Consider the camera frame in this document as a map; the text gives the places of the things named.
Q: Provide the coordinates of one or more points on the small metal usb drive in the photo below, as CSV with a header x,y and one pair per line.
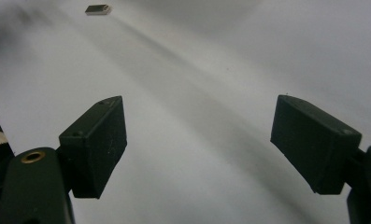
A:
x,y
97,9

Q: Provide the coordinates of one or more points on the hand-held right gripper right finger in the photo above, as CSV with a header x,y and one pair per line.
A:
x,y
314,146

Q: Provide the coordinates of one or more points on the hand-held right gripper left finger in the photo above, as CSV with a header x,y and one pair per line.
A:
x,y
94,149

